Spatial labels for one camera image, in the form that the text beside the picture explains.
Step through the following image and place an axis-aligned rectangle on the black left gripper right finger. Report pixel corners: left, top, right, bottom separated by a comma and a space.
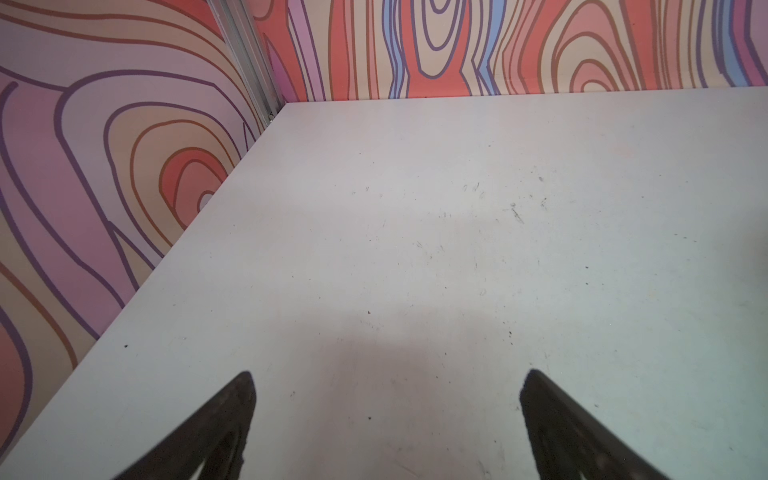
519, 369, 666, 480

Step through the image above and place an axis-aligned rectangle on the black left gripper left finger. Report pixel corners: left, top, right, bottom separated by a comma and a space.
117, 371, 257, 479

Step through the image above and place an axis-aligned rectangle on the aluminium corner frame post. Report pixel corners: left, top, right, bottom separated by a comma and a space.
207, 0, 285, 128

